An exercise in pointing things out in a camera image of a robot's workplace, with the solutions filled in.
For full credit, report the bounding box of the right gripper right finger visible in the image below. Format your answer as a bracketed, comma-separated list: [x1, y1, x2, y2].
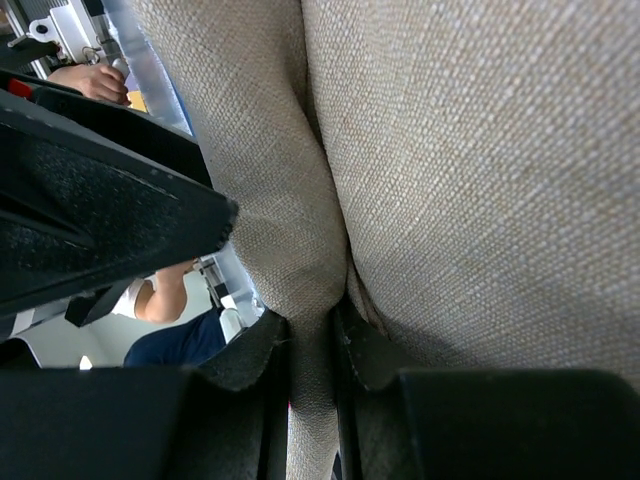
[331, 302, 639, 479]

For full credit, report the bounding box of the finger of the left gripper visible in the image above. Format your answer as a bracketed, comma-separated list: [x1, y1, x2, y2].
[1, 71, 238, 317]

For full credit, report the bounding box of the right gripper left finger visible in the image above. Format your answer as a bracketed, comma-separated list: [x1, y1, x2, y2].
[1, 312, 289, 479]

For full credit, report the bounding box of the background white equipment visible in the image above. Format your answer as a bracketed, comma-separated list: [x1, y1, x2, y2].
[1, 1, 124, 65]

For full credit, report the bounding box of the beige cloth napkin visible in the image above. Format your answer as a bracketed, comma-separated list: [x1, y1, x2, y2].
[131, 1, 639, 479]

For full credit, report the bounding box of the person in background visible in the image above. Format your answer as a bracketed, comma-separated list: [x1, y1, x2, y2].
[48, 63, 226, 368]

